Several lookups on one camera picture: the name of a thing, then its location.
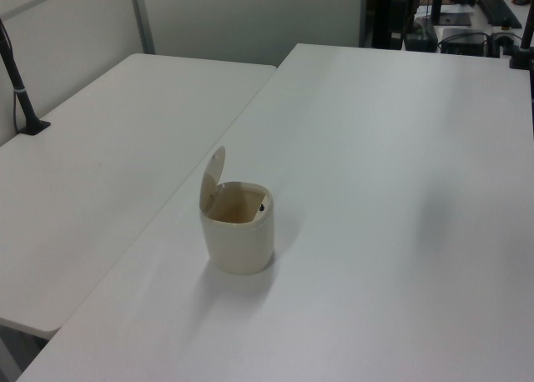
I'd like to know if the black monitor stand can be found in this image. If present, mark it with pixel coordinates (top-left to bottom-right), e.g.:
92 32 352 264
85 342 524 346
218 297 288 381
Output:
428 0 473 27

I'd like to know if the black pole with table clamp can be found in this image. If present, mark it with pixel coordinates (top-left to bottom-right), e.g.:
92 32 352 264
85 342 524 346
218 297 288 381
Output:
507 0 534 71
0 17 52 135

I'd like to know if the flat black electronics box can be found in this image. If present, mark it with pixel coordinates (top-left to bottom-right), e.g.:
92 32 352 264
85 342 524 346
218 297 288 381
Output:
437 28 490 57

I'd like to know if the small dark box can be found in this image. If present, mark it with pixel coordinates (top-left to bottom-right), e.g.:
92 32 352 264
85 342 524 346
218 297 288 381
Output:
403 30 439 52

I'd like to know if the grey aluminium partition post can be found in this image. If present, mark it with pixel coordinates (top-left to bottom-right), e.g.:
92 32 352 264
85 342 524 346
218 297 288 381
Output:
128 0 156 56

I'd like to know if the beige trash bin flip lid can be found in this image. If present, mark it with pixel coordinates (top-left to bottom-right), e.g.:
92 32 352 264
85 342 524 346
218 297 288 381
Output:
199 145 227 213

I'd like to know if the beige plastic trash bin body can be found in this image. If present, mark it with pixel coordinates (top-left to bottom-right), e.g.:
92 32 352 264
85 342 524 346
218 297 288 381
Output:
199 181 275 276

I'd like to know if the black computer keyboard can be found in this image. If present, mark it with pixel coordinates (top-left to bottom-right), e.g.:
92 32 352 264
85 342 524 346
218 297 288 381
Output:
475 0 524 30

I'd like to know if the tall black box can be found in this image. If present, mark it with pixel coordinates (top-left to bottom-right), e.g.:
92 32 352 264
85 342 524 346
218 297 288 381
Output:
370 0 408 49

